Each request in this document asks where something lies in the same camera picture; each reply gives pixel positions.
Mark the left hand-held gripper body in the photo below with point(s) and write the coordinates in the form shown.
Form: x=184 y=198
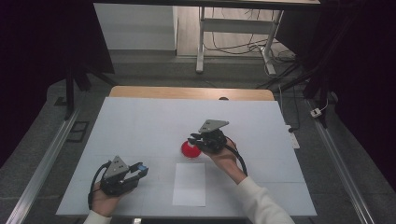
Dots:
x=115 y=168

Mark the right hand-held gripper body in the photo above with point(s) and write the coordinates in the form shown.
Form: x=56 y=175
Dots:
x=213 y=137

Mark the blue stamp cap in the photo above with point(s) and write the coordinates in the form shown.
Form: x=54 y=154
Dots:
x=142 y=168

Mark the round red ink pad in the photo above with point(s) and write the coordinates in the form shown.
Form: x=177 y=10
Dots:
x=190 y=152

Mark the person's right hand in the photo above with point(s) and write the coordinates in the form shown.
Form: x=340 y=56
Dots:
x=225 y=160

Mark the person's left hand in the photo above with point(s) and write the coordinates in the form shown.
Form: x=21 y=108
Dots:
x=106 y=202

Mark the black round grommet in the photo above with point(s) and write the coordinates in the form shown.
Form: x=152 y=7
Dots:
x=223 y=98

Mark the white table cover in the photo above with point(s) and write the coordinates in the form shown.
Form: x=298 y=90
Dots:
x=155 y=124

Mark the white paper sheet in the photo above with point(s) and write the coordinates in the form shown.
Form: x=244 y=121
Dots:
x=189 y=185

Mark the small black floor plate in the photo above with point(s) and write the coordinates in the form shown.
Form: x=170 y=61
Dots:
x=60 y=101

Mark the black stand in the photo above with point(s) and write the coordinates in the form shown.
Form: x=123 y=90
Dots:
x=322 y=93
x=70 y=93

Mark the white standing desk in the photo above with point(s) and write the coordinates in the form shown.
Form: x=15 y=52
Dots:
x=200 y=46

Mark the white floor power strip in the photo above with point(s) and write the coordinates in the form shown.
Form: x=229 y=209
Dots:
x=315 y=112

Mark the white panel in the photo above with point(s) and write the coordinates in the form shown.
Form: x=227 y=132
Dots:
x=137 y=28

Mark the black curtain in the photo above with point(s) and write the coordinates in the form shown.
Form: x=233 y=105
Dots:
x=37 y=62
x=367 y=77

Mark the aluminium rail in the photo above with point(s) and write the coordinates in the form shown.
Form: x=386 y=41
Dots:
x=46 y=161
x=339 y=161

